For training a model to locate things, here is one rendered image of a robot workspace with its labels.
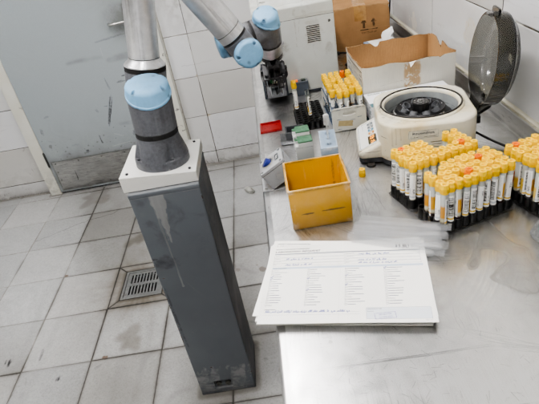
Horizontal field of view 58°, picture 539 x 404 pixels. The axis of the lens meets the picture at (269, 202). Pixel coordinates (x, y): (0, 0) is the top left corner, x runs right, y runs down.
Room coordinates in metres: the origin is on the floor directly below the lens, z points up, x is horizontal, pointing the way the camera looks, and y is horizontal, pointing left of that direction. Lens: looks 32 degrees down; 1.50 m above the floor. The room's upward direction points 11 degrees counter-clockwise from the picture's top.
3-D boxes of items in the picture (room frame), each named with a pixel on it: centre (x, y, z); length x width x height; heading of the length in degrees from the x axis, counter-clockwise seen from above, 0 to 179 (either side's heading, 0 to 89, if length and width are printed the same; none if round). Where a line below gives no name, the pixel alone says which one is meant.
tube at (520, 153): (0.82, -0.51, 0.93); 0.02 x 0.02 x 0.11
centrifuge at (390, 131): (1.14, -0.41, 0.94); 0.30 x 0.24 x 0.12; 79
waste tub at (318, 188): (0.92, -0.11, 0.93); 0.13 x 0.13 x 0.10; 87
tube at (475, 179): (0.77, -0.39, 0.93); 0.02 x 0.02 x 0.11
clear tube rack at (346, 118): (1.40, -0.28, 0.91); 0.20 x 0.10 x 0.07; 178
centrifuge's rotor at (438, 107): (1.13, -0.42, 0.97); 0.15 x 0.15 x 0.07
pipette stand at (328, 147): (1.07, -0.17, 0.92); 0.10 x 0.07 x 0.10; 173
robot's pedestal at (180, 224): (1.26, 0.27, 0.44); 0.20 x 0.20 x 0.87; 88
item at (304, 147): (1.16, -0.12, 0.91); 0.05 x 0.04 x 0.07; 88
